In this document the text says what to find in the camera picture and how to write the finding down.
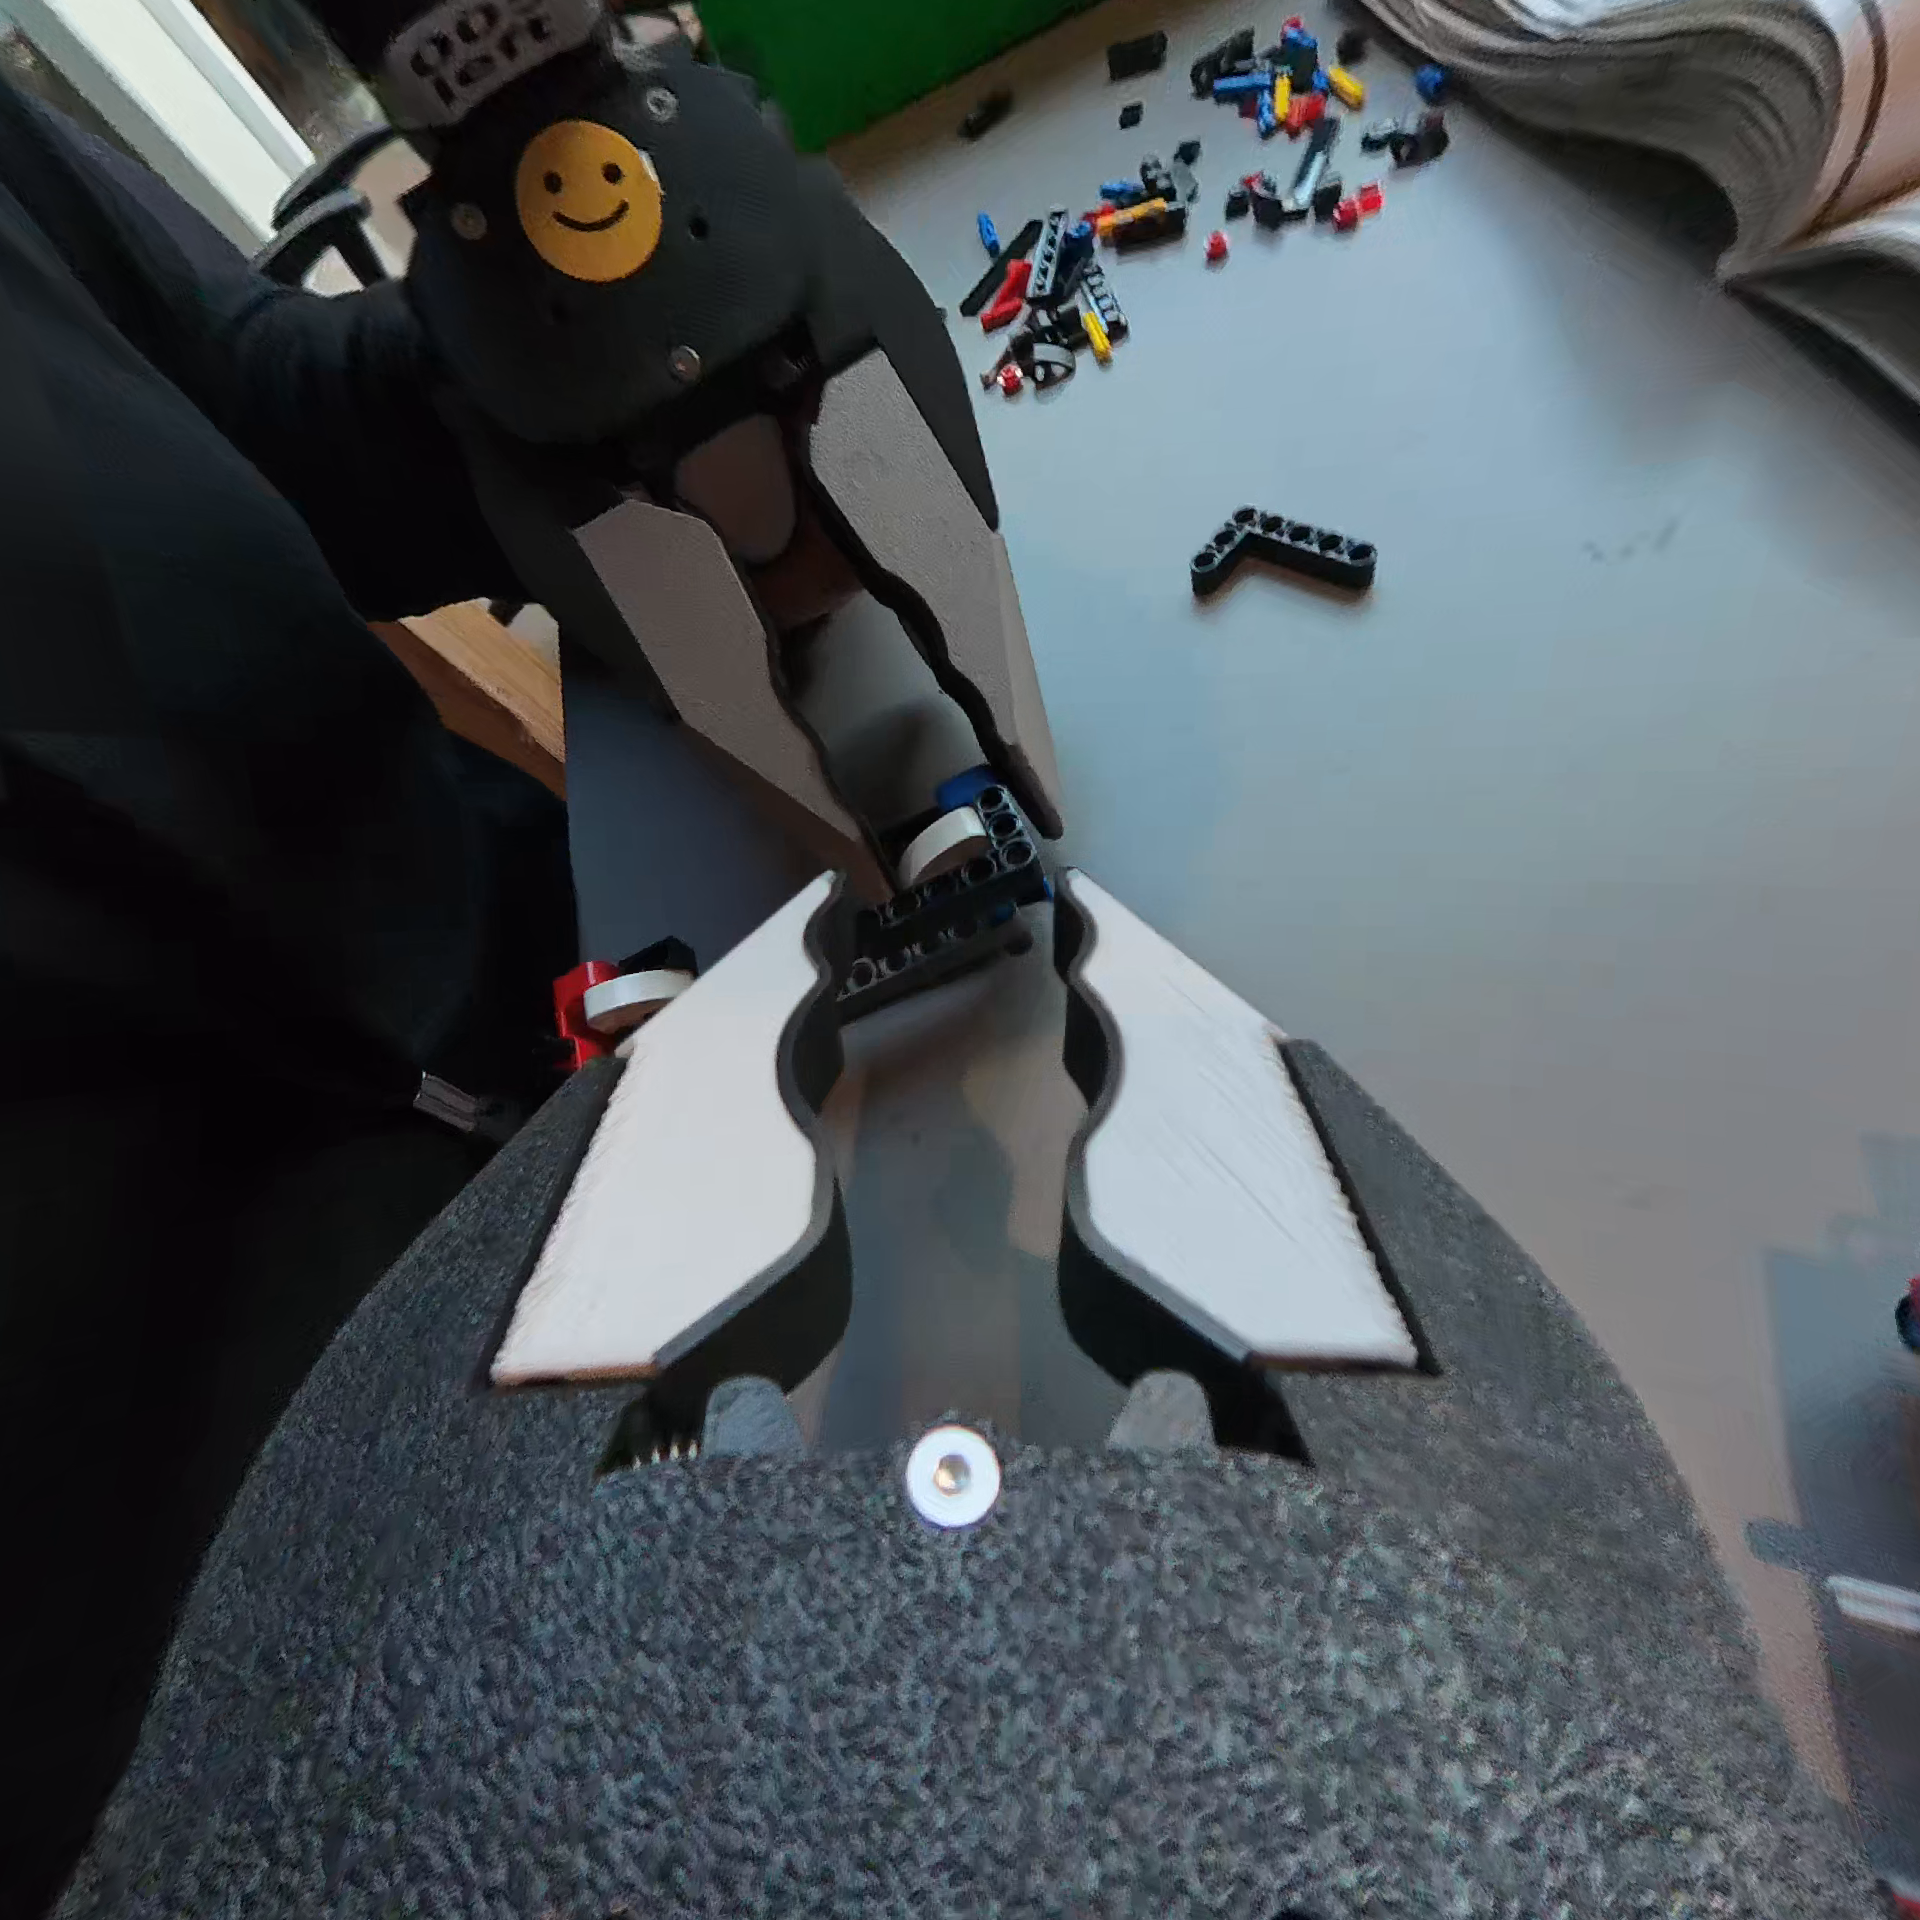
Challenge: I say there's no grey desk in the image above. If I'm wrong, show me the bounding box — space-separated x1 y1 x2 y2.
563 89 1920 1651

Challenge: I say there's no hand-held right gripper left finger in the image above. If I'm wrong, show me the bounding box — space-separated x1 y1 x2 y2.
487 871 855 1405

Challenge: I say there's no pile of loose small bricks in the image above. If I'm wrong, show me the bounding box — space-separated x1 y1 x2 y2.
953 16 1457 398

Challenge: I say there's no grey beam brick assembly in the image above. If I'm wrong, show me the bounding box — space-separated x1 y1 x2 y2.
554 767 1061 1074

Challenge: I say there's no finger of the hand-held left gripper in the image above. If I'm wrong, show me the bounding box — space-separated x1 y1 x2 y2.
814 345 1069 843
574 495 893 903

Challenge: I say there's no black office chair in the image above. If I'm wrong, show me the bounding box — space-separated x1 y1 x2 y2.
247 127 430 295

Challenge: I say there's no person's left forearm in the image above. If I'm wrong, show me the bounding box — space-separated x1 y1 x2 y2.
0 81 513 633

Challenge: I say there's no green box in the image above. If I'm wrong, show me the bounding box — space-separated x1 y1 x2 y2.
691 0 1120 157

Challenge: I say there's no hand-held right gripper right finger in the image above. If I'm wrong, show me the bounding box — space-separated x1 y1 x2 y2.
1055 867 1423 1397

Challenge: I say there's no building instruction booklet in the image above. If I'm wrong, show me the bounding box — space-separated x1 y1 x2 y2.
1349 0 1920 413

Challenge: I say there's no red blue white toy car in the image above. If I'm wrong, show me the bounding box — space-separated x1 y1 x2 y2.
1802 1269 1920 1651

